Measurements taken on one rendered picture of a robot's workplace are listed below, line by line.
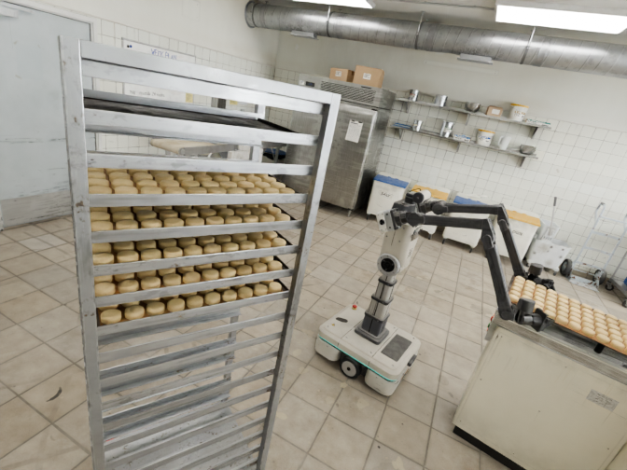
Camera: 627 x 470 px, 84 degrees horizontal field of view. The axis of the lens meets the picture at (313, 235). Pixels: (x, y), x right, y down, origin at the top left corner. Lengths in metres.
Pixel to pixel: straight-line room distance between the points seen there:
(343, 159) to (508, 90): 2.60
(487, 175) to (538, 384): 4.37
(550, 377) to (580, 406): 0.18
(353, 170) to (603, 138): 3.47
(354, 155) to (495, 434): 4.20
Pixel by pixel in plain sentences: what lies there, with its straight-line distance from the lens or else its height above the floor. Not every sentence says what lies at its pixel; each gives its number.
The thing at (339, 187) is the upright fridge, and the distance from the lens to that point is 5.75.
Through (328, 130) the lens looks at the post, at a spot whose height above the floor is 1.72.
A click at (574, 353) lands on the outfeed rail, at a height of 0.87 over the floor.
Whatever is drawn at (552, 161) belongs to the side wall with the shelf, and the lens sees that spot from 6.30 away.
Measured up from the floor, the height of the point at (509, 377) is 0.58.
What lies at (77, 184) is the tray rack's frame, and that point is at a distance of 0.87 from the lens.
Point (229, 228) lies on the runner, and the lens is 1.01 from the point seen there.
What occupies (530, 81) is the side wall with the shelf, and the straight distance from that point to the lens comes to 6.26.
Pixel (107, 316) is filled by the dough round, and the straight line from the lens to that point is 1.12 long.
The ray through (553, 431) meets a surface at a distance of 2.47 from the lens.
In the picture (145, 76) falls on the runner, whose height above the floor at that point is 1.77.
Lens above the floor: 1.81
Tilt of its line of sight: 22 degrees down
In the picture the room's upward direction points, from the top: 12 degrees clockwise
